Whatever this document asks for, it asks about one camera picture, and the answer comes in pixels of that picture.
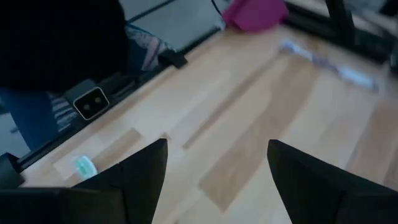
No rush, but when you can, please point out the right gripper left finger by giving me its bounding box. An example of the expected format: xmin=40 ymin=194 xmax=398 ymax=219
xmin=72 ymin=138 xmax=169 ymax=224

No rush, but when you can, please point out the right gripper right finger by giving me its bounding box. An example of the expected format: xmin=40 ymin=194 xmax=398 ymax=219
xmin=266 ymin=139 xmax=398 ymax=224

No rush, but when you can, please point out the green toothbrush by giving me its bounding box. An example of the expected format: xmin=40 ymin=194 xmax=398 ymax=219
xmin=73 ymin=155 xmax=98 ymax=180

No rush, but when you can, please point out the purple toothbrush in wrapper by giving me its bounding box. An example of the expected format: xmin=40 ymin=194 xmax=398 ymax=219
xmin=278 ymin=39 xmax=379 ymax=93

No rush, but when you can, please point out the person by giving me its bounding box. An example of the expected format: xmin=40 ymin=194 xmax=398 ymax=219
xmin=0 ymin=0 xmax=175 ymax=150

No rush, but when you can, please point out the maroon cloth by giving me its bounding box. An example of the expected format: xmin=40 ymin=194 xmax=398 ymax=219
xmin=221 ymin=0 xmax=289 ymax=33

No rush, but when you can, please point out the black table-level camera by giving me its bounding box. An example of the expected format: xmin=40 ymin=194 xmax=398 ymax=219
xmin=63 ymin=77 xmax=137 ymax=121

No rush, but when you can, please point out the black edge bracket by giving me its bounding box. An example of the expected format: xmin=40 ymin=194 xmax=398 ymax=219
xmin=157 ymin=49 xmax=188 ymax=69
xmin=0 ymin=152 xmax=25 ymax=190

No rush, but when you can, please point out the thick black cable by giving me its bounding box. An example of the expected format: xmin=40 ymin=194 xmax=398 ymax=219
xmin=210 ymin=0 xmax=225 ymax=17

